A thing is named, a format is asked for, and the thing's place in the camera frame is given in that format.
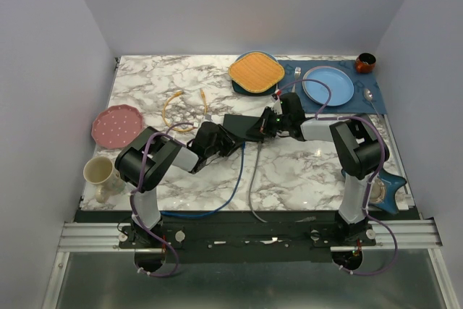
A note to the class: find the red brown small bowl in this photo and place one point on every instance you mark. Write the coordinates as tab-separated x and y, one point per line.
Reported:
365	63

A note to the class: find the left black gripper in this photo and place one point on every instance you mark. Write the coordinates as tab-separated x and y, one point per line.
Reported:
228	140

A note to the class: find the blue star shaped dish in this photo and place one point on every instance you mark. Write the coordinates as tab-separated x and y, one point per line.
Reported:
382	194

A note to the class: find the cream ceramic cup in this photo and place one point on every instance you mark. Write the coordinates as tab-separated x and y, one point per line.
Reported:
102	174

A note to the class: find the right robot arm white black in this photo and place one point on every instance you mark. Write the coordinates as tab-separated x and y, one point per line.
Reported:
359	146

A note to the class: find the pink dotted plate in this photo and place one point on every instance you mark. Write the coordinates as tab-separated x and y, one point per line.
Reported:
117	126

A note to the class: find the aluminium frame rail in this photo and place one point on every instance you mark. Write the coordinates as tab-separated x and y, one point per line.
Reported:
105	237

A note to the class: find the black mounting base rail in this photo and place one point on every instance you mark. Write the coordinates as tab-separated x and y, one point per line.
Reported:
183	240

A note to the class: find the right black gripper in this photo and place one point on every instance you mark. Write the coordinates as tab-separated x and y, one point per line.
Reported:
261	127

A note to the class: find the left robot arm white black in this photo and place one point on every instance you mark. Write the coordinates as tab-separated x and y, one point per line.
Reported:
144	162

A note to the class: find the dark teal square plate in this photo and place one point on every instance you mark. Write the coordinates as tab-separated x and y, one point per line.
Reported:
240	90

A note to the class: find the silver spoon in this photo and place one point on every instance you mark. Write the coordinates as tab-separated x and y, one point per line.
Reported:
369	97

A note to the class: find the blue cloth placemat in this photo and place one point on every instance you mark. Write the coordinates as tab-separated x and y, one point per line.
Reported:
356	105

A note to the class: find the silver fork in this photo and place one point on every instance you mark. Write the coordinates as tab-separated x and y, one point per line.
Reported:
297	73

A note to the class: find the blue round plate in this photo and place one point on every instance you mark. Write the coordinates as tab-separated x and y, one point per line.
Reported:
339	83

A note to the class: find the black network switch box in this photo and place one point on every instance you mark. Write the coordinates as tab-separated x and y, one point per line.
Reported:
243	127

